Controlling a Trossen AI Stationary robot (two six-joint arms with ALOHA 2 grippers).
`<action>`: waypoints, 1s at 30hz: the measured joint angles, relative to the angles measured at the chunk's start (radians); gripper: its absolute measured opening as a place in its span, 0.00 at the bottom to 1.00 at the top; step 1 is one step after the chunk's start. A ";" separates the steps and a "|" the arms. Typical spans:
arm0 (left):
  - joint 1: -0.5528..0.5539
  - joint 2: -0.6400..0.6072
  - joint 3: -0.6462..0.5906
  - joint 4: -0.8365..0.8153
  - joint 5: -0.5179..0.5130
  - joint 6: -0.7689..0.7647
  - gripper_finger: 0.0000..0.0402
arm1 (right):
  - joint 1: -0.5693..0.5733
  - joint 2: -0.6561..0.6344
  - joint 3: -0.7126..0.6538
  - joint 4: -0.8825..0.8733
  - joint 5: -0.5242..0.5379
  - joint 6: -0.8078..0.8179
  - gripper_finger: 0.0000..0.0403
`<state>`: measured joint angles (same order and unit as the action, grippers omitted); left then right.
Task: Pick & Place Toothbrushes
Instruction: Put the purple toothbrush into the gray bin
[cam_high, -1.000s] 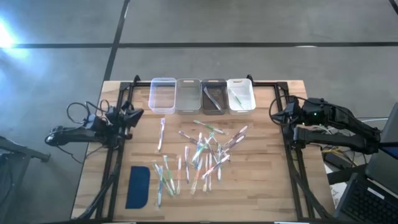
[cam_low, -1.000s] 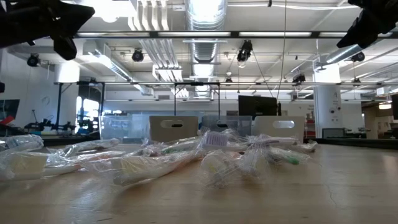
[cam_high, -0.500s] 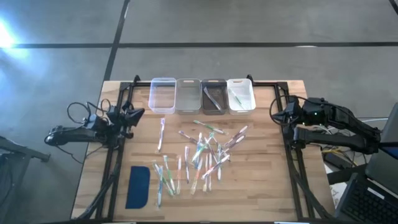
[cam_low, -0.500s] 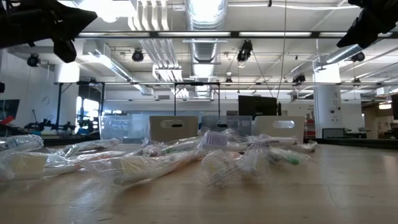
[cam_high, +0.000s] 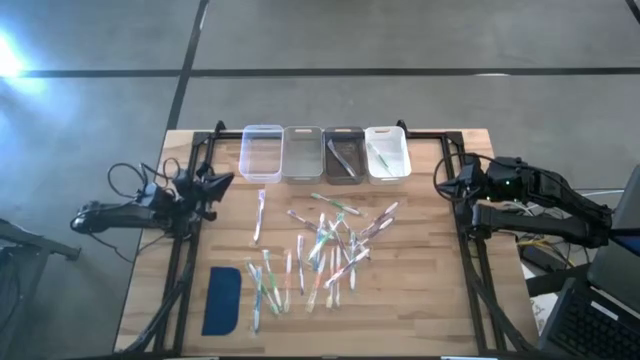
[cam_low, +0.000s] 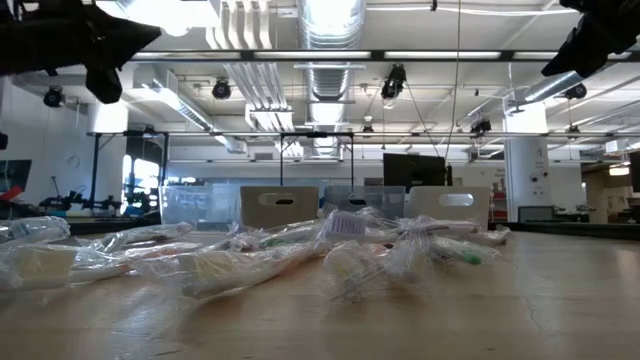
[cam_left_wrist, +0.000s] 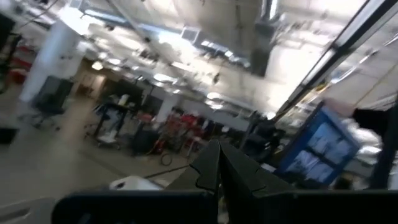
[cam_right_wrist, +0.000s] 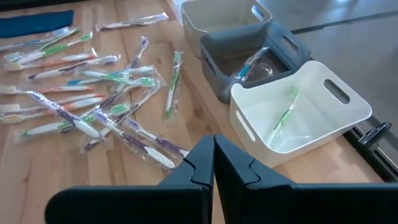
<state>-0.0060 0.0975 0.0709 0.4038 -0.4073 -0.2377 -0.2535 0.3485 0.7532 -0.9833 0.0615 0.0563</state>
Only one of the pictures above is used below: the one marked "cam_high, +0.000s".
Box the clear plastic bin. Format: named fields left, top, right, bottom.
left=238, top=124, right=285, bottom=184

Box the black power brick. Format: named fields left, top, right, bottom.
left=521, top=244, right=564, bottom=274

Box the open black keyboard laptop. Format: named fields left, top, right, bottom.
left=537, top=277, right=640, bottom=360

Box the black metal stand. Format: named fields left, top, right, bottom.
left=0, top=217, right=82, bottom=360

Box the dark blue mat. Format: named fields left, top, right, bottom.
left=201, top=266, right=243, bottom=337

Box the grey laptop screen back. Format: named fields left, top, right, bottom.
left=585, top=164, right=640, bottom=314

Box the white paper sheet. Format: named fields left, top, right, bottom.
left=528, top=292, right=557, bottom=334

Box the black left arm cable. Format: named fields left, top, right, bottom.
left=107, top=157, right=184, bottom=201

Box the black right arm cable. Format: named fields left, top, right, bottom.
left=433, top=152, right=501, bottom=202

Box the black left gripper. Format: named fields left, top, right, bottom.
left=172, top=169, right=235, bottom=224

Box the dark grey plastic bin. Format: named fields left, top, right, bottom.
left=322, top=126, right=368, bottom=186

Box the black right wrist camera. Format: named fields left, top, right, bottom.
left=459, top=154, right=484, bottom=184

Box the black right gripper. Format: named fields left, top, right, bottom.
left=436, top=167, right=501, bottom=224

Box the yellow cable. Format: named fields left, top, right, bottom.
left=517, top=238, right=569, bottom=251

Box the blue toothbrush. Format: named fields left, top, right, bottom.
left=313, top=212, right=327, bottom=271
left=327, top=139, right=359, bottom=179
left=252, top=265, right=263, bottom=335

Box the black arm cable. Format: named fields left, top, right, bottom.
left=433, top=152, right=501, bottom=202
left=107, top=157, right=184, bottom=201

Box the white plastic bin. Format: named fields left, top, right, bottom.
left=363, top=125, right=413, bottom=185

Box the light grey plastic bin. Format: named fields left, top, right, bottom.
left=281, top=125, right=325, bottom=185

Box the black support bar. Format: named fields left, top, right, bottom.
left=524, top=263, right=599, bottom=297

